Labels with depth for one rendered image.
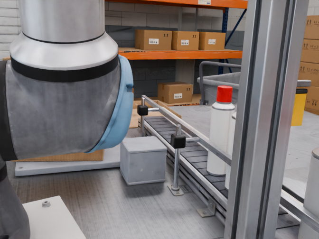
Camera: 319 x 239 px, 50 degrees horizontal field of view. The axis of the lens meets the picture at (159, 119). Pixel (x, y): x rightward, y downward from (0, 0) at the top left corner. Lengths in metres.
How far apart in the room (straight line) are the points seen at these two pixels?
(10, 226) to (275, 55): 0.35
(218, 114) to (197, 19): 4.91
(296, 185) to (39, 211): 0.54
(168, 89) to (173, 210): 4.01
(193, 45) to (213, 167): 4.09
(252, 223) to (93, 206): 0.42
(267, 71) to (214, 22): 5.60
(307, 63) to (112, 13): 2.66
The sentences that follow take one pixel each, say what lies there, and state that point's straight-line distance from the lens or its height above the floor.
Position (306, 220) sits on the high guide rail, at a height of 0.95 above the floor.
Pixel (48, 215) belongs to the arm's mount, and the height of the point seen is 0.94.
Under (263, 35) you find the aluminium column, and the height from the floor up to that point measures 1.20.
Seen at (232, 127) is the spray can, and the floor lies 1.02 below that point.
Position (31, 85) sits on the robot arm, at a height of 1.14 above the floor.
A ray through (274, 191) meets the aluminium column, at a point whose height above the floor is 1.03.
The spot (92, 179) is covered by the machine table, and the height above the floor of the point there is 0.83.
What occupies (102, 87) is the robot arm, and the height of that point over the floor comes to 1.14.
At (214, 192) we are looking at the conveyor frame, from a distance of 0.74.
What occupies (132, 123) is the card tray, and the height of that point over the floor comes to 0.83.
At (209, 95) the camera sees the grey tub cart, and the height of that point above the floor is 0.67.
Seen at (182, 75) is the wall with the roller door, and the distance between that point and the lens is 5.62.
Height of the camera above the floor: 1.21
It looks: 15 degrees down
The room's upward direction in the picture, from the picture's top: 2 degrees clockwise
